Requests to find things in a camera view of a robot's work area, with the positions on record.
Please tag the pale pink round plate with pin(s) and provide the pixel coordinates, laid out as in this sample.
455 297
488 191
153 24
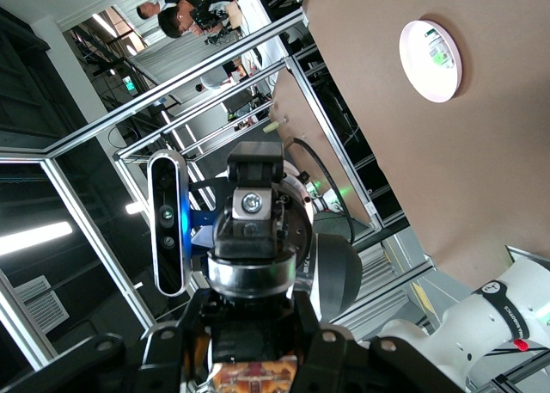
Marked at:
425 83

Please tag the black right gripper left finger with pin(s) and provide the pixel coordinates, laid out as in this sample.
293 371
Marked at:
163 358

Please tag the person in white shirt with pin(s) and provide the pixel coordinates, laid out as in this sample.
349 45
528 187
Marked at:
212 80

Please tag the person black hair glasses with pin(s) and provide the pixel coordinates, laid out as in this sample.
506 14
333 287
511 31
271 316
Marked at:
172 23

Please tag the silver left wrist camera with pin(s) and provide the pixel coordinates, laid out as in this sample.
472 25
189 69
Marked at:
167 221

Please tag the red left base connector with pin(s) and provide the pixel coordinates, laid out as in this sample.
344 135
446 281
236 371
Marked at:
521 346

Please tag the long ceiling light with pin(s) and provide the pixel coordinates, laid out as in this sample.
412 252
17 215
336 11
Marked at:
34 238

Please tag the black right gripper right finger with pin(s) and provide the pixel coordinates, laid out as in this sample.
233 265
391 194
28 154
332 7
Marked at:
339 363

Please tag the person short dark hair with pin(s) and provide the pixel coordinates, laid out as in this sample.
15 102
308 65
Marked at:
148 11

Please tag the blue camera mount bracket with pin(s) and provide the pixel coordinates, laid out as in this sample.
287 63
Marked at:
199 238

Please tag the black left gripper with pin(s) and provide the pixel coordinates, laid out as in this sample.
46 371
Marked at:
296 229

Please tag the pale plastic tube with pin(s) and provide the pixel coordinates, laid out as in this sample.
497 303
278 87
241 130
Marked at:
275 124

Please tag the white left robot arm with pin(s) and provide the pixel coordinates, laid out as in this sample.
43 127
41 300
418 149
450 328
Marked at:
337 277

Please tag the white wall vent grille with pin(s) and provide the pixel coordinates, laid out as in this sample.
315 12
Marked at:
40 305

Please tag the green exit sign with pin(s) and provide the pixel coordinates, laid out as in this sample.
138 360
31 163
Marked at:
130 85

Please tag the green push button switch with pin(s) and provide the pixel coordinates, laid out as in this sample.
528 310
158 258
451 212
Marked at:
439 51

